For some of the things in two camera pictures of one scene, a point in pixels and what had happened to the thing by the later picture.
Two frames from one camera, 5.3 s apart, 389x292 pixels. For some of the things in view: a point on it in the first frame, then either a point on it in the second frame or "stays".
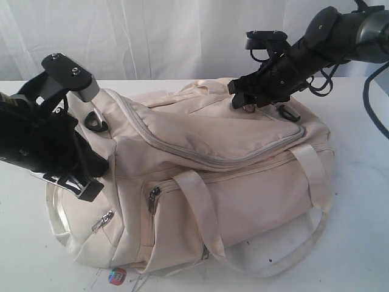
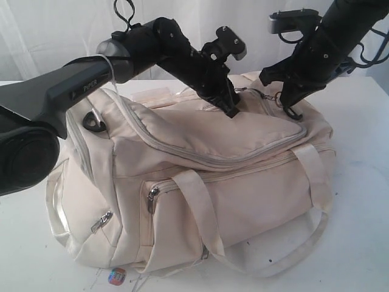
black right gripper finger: x=246 y=83 to x=279 y=71
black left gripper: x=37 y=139 to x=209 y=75
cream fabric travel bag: x=195 y=185 stays
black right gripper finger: x=240 y=100 to x=293 y=91
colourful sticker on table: x=117 y=275 stays
